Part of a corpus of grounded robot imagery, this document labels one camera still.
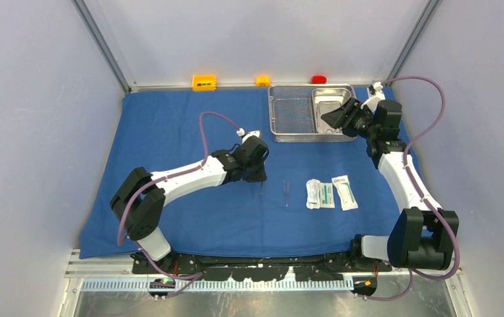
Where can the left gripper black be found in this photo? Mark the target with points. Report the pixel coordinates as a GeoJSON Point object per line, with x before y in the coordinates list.
{"type": "Point", "coordinates": [260, 176]}

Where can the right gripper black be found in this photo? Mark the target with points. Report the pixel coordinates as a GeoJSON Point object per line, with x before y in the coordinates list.
{"type": "Point", "coordinates": [337, 119]}

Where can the wire mesh steel tray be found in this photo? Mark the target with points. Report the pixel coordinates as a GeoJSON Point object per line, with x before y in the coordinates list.
{"type": "Point", "coordinates": [292, 114]}

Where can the pointed steel tweezers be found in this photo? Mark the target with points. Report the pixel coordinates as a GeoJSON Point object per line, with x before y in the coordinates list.
{"type": "Point", "coordinates": [286, 192]}

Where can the blue surgical wrap cloth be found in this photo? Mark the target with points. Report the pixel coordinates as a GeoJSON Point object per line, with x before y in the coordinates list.
{"type": "Point", "coordinates": [162, 130]}

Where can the white gauze roll packet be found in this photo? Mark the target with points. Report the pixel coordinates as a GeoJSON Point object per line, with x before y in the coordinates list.
{"type": "Point", "coordinates": [313, 194]}

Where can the green white sterile packet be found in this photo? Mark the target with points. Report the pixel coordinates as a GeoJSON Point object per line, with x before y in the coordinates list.
{"type": "Point", "coordinates": [326, 195]}

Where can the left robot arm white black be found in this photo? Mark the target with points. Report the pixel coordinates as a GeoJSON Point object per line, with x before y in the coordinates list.
{"type": "Point", "coordinates": [139, 201]}

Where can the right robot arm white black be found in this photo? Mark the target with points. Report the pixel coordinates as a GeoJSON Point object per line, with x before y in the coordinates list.
{"type": "Point", "coordinates": [423, 236]}

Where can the red toy block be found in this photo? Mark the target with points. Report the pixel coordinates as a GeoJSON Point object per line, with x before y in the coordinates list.
{"type": "Point", "coordinates": [318, 80]}

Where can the small orange toy block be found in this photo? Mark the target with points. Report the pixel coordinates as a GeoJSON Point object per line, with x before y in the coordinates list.
{"type": "Point", "coordinates": [263, 81]}

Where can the yellow toy block large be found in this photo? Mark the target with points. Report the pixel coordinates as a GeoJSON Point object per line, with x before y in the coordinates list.
{"type": "Point", "coordinates": [202, 83]}

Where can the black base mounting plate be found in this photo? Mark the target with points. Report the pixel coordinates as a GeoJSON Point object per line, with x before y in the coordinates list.
{"type": "Point", "coordinates": [322, 267]}

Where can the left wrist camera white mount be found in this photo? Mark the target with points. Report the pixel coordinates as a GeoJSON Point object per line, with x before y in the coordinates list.
{"type": "Point", "coordinates": [246, 135]}

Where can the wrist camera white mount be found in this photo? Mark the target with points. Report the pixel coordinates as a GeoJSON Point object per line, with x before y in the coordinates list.
{"type": "Point", "coordinates": [246, 135]}
{"type": "Point", "coordinates": [375, 95]}

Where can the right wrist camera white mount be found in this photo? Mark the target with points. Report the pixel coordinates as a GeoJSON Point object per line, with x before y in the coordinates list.
{"type": "Point", "coordinates": [375, 95]}

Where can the aluminium frame rail right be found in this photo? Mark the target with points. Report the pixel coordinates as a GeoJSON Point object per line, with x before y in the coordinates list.
{"type": "Point", "coordinates": [415, 35]}

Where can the aluminium front rail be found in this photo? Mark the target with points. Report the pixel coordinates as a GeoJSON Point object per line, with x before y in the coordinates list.
{"type": "Point", "coordinates": [115, 274]}

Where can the aluminium frame post left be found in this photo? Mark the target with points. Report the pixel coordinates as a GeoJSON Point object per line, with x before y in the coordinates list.
{"type": "Point", "coordinates": [101, 43]}

